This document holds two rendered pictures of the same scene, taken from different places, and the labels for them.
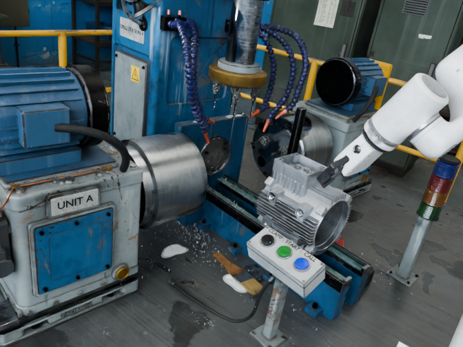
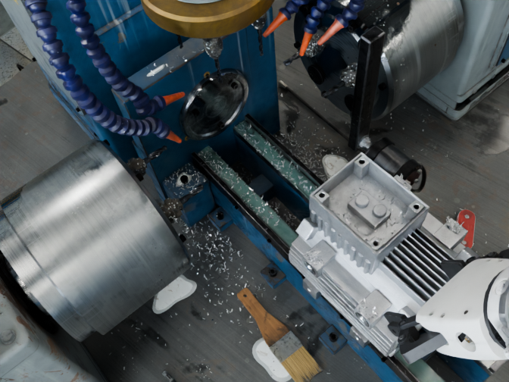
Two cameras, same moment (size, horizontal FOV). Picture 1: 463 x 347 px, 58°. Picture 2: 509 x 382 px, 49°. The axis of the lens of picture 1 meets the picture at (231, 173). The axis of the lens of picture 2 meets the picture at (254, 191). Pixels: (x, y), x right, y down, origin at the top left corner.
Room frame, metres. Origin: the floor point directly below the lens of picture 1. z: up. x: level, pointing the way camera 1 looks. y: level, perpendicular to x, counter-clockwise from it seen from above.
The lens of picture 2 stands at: (0.72, -0.13, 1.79)
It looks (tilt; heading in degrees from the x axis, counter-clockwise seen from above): 59 degrees down; 14
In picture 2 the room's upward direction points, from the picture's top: 9 degrees counter-clockwise
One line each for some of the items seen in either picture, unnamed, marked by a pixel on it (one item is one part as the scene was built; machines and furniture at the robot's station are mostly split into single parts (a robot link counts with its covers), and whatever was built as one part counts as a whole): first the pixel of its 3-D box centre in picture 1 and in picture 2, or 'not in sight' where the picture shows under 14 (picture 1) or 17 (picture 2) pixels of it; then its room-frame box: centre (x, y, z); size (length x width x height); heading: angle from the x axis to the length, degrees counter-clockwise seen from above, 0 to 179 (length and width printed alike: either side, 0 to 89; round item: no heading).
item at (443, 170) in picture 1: (446, 168); not in sight; (1.11, -0.60, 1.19); 0.06 x 0.06 x 0.04
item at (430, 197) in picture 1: (435, 195); not in sight; (1.11, -0.60, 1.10); 0.06 x 0.06 x 0.04
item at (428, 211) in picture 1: (429, 208); not in sight; (1.11, -0.60, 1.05); 0.06 x 0.06 x 0.04
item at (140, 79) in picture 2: (202, 160); (198, 101); (1.38, 0.11, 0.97); 0.30 x 0.11 x 0.34; 136
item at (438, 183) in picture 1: (440, 182); not in sight; (1.11, -0.60, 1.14); 0.06 x 0.06 x 0.04
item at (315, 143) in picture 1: (296, 145); (385, 29); (1.51, -0.23, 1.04); 0.41 x 0.25 x 0.25; 136
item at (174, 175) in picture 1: (140, 183); (67, 258); (1.02, 0.25, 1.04); 0.37 x 0.25 x 0.25; 136
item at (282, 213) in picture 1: (303, 208); (380, 261); (1.06, -0.22, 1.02); 0.20 x 0.19 x 0.19; 47
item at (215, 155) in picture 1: (214, 156); (216, 106); (1.34, 0.07, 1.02); 0.15 x 0.02 x 0.15; 136
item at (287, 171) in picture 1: (299, 174); (366, 213); (1.09, -0.19, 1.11); 0.12 x 0.11 x 0.07; 47
